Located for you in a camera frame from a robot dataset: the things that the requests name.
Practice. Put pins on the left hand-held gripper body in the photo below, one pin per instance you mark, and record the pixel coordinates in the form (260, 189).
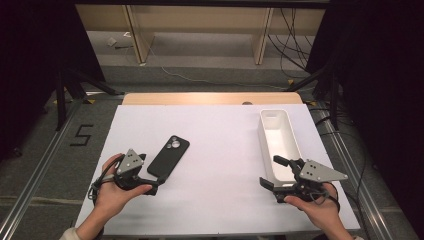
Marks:
(130, 163)

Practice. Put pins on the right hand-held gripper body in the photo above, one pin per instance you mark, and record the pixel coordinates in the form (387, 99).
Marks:
(315, 173)

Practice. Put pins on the white plastic storage box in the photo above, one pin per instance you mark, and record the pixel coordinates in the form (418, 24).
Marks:
(280, 136)

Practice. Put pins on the person's right hand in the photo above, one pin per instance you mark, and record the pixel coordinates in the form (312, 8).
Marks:
(321, 210)

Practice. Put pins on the person's left hand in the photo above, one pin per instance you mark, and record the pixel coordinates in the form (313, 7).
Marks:
(111, 196)

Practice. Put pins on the white board sheet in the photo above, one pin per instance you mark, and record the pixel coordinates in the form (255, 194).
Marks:
(216, 180)

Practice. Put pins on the yellow tape marker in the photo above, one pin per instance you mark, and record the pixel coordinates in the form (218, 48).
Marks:
(291, 81)
(312, 103)
(89, 101)

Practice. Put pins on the black metal stand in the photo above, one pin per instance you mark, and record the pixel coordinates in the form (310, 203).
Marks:
(334, 100)
(60, 100)

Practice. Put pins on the black curtain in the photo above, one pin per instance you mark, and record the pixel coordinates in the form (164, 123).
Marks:
(383, 83)
(30, 66)

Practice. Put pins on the white paper scrap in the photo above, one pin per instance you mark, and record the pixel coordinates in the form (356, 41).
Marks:
(111, 42)

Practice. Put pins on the light wooden shelf unit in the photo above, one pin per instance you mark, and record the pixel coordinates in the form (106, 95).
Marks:
(200, 20)

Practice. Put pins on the aluminium floor rail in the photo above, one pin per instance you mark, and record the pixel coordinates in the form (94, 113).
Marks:
(33, 180)
(360, 186)

